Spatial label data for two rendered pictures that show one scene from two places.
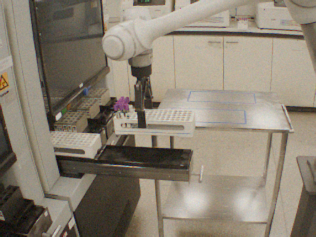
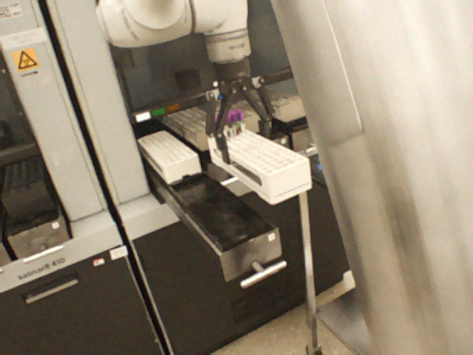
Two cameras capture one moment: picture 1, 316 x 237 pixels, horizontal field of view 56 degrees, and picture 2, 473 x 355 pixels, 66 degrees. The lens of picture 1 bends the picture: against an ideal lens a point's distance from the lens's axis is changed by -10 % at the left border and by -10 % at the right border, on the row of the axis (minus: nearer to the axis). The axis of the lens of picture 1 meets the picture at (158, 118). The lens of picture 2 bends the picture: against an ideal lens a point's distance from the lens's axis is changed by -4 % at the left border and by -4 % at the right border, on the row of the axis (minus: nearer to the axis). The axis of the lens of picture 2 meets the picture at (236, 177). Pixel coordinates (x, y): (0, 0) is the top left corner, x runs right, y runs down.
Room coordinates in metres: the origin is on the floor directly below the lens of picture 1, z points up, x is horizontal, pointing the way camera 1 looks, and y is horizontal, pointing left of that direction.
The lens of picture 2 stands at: (0.62, -0.59, 1.25)
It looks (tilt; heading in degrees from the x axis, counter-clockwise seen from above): 26 degrees down; 54
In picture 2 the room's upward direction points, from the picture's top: 10 degrees counter-clockwise
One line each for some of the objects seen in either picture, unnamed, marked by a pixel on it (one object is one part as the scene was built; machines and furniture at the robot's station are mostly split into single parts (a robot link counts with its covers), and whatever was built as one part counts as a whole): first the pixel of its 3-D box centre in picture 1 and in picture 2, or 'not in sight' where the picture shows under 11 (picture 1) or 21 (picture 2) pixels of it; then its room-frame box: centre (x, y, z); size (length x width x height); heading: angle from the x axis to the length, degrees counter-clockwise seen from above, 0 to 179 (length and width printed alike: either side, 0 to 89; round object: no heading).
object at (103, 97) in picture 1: (103, 97); (292, 110); (1.54, 0.26, 0.85); 0.12 x 0.02 x 0.06; 166
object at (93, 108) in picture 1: (92, 110); (253, 122); (1.39, 0.30, 0.85); 0.12 x 0.02 x 0.06; 166
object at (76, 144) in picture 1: (62, 144); (166, 155); (1.09, 0.38, 0.83); 0.30 x 0.10 x 0.06; 77
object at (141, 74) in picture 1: (142, 76); (234, 80); (1.13, 0.05, 1.07); 0.08 x 0.07 x 0.09; 166
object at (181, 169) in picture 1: (106, 160); (192, 193); (1.05, 0.20, 0.78); 0.73 x 0.14 x 0.09; 77
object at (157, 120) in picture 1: (154, 122); (254, 160); (1.12, 0.01, 0.89); 0.30 x 0.10 x 0.06; 76
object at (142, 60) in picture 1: (140, 57); (228, 46); (1.13, 0.05, 1.15); 0.09 x 0.09 x 0.06
